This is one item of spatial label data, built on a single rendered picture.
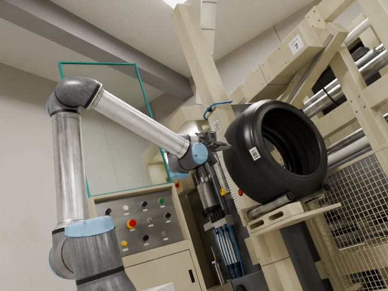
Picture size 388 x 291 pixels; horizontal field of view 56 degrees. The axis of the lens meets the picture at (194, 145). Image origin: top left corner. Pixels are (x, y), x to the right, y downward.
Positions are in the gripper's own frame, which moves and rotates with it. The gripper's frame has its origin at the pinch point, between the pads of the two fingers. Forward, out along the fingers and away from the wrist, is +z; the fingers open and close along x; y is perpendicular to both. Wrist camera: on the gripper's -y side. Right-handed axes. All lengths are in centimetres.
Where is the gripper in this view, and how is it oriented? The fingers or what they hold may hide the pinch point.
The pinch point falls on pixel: (229, 147)
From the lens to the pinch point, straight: 189.5
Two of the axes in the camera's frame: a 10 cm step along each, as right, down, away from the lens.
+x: -4.5, 4.3, 7.9
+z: 8.7, 0.1, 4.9
